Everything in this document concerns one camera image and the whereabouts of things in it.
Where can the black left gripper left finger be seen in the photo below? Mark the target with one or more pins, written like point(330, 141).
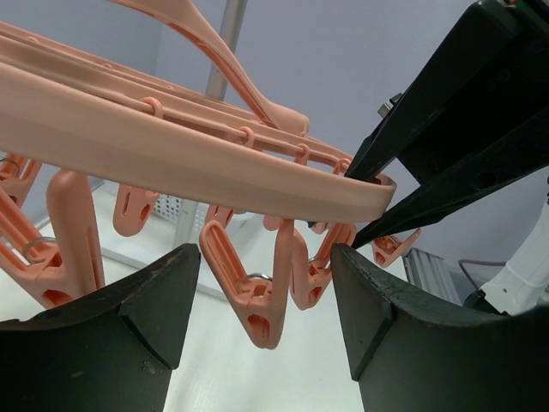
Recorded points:
point(112, 350)

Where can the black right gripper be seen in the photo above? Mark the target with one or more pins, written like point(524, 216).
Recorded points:
point(488, 75)

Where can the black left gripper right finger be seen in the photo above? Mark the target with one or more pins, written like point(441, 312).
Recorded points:
point(412, 351)

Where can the pink round clip hanger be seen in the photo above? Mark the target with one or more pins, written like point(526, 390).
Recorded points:
point(278, 198)

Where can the white plastic basket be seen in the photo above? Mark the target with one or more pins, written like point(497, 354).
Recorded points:
point(169, 209)

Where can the aluminium mounting rail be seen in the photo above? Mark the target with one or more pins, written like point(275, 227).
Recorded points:
point(430, 273)

